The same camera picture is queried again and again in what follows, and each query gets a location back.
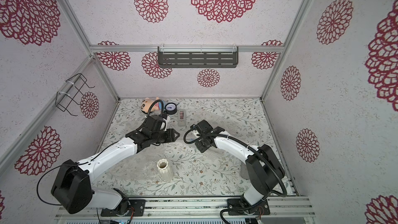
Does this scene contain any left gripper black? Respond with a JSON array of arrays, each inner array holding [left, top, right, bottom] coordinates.
[[152, 128, 181, 145]]

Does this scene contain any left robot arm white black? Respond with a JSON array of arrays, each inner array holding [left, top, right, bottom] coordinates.
[[51, 115, 180, 216]]

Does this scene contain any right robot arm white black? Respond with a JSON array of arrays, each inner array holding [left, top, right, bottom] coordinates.
[[183, 120, 288, 206]]

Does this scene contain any black alarm clock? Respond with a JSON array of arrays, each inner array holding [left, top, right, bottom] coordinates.
[[164, 103, 178, 115]]

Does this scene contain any plush boy doll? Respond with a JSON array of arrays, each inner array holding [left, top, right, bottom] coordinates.
[[141, 97, 161, 114]]

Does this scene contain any cream ribbed vase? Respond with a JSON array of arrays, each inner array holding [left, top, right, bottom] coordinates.
[[157, 159, 174, 182]]

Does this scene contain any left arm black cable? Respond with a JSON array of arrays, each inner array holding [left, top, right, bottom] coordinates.
[[36, 99, 165, 206]]

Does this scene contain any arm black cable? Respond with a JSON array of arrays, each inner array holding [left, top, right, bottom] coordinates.
[[36, 99, 165, 206], [182, 129, 288, 224]]

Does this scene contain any aluminium rail base frame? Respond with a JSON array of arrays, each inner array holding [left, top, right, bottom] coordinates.
[[52, 197, 317, 224]]

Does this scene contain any dark grey wall shelf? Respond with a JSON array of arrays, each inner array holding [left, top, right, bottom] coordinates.
[[157, 46, 239, 68]]

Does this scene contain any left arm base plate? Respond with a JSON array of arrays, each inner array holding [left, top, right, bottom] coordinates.
[[100, 199, 146, 217]]

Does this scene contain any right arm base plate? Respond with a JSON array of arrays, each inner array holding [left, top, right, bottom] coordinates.
[[227, 198, 271, 216]]

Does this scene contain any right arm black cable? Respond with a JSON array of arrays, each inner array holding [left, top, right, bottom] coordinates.
[[182, 129, 288, 224]]

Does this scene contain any black wire wall rack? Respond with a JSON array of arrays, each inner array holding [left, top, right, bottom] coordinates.
[[55, 73, 94, 117]]

